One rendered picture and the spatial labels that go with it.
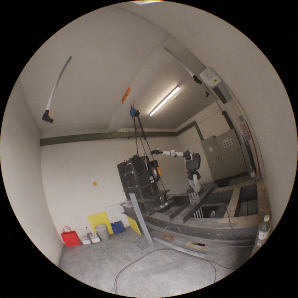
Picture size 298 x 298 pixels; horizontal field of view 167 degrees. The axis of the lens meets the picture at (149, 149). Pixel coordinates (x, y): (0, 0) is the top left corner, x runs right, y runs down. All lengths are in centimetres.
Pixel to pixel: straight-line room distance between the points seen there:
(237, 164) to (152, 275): 366
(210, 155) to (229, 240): 334
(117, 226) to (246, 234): 246
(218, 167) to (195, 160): 217
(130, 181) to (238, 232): 156
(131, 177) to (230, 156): 325
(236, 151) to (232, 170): 68
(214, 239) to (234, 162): 306
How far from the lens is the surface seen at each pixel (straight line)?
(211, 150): 400
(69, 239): 289
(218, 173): 411
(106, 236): 264
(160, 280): 152
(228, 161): 391
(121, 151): 306
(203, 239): 124
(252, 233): 108
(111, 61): 175
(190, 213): 122
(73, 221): 284
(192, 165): 197
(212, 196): 183
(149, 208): 173
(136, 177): 165
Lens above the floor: 130
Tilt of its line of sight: 13 degrees up
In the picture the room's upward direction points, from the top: 18 degrees counter-clockwise
